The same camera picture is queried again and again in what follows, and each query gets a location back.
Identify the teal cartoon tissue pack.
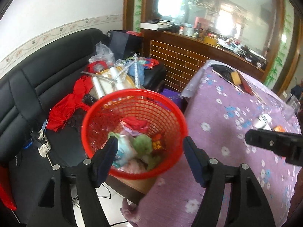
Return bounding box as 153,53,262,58
111,133,137,169

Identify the shiny red snack bag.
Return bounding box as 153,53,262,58
151,133,166,156

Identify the red wrapper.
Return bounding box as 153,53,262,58
120,116,149,136

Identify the orange small box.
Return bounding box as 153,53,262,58
273,125,285,133

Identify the small white barcode box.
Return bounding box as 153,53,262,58
253,113,272,130

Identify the clear glass cup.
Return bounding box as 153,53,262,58
284,98,300,120

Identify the white power adapter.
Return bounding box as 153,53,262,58
37,130,51,158

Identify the dark red pouch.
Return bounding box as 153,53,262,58
239,73,254,96

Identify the purple floral tablecloth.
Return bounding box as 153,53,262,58
120,59,303,227

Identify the red cloth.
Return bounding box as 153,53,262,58
46,76,93,132

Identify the green crumpled paper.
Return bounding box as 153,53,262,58
107,132,162,171

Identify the red plastic mesh basket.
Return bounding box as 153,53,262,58
81,89,188,180

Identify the purple paper bag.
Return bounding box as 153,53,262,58
161,88,183,109

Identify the black leather sofa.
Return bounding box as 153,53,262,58
0,28,166,225

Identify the yellow basin with rolls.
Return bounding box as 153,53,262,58
90,67,135,100

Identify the wooden counter cabinet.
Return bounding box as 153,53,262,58
141,29,265,92

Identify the clear plastic bag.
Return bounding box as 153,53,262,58
88,42,115,68

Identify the blue cloth bundle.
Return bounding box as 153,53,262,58
127,63,144,85

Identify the dark blue paper bag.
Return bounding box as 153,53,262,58
108,30,143,60

